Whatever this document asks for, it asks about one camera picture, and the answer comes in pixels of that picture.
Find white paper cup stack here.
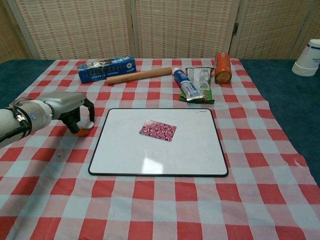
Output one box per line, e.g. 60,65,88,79
291,38,320,77

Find blue cling wrap box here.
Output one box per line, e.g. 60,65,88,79
77,56,137,85

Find blue white toothpaste tube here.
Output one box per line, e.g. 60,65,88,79
172,67,206,102

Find beige woven folding screen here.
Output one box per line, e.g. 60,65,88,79
0,0,320,61

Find white tray board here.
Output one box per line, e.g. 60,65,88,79
87,108,229,178

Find wooden rolling pin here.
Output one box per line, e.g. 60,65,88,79
106,66,174,87

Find green snack packet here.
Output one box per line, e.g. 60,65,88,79
179,67,216,105

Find red white checkered tablecloth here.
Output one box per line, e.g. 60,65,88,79
0,57,320,240

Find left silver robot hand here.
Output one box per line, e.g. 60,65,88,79
49,91,97,137

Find dark blue table cover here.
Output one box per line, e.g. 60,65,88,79
0,58,320,189

